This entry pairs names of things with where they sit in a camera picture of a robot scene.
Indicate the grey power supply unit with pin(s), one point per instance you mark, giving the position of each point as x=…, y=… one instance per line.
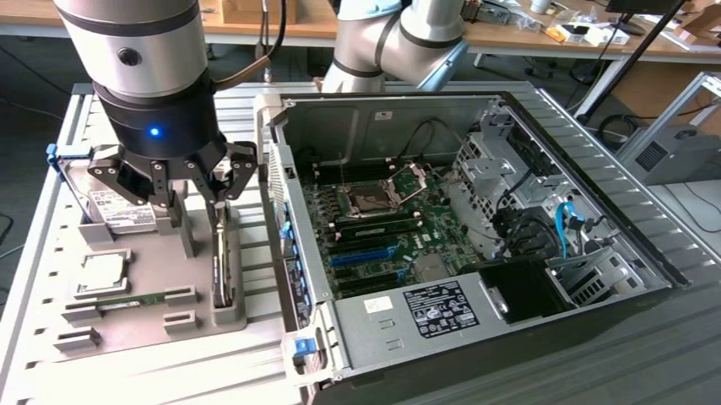
x=389, y=337

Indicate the wooden desk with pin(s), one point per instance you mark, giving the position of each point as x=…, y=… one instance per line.
x=23, y=12
x=696, y=57

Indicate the white case sticker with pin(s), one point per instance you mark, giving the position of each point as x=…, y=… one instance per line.
x=383, y=115

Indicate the green motherboard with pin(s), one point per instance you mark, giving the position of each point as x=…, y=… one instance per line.
x=434, y=232

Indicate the green RAM stick with label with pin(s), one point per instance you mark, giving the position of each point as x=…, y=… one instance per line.
x=130, y=302

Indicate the black expansion slot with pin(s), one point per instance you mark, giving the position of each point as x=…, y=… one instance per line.
x=358, y=247
x=366, y=278
x=371, y=289

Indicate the silver CPU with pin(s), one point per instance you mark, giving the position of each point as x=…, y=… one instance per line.
x=102, y=272

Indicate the grey machine box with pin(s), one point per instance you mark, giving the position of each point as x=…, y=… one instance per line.
x=676, y=160

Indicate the hard disk with blue caddy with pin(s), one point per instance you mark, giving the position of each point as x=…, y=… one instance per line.
x=120, y=215

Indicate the dark green RAM stick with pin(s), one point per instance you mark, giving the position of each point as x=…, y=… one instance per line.
x=377, y=232

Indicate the metal socket cover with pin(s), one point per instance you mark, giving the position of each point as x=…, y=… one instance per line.
x=417, y=168

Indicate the silver chipset heatsink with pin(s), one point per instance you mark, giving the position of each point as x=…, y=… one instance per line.
x=430, y=268

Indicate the graphics card with metal bracket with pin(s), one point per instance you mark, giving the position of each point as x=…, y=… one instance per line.
x=222, y=261

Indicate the black plastic shroud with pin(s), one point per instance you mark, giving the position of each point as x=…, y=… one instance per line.
x=524, y=291

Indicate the black stand pole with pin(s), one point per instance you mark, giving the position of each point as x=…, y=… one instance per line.
x=656, y=31

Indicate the thin metal locking lever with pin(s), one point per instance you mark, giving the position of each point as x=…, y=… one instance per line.
x=342, y=169

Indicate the aluminium profile frame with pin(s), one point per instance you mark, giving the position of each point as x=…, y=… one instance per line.
x=685, y=99

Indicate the grey metal device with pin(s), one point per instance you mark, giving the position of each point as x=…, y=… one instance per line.
x=495, y=12

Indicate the open black PC case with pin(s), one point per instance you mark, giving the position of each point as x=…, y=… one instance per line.
x=361, y=135

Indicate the metal disk bay cage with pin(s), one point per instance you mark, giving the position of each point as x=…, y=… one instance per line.
x=485, y=169

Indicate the orange white small box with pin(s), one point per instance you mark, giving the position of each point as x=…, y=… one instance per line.
x=557, y=34

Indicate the grey plastic parts rack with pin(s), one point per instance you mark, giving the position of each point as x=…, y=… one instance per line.
x=146, y=304

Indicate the blue case latch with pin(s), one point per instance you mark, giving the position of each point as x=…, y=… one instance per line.
x=301, y=347

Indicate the slotted metal disk bay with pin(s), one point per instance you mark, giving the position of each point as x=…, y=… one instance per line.
x=592, y=287

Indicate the white cup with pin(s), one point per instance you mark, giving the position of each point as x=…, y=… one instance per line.
x=542, y=5

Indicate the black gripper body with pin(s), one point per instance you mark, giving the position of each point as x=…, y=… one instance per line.
x=163, y=122

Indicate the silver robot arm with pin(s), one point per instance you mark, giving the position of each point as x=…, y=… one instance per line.
x=140, y=55

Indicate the brown cardboard box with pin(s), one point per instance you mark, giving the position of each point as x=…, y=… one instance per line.
x=706, y=25

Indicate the CPU socket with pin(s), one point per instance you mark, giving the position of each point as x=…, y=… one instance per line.
x=366, y=201

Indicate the black monitor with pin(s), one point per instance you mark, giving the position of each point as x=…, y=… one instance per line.
x=625, y=25

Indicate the brown wooden box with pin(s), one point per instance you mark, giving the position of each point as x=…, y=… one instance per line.
x=242, y=10

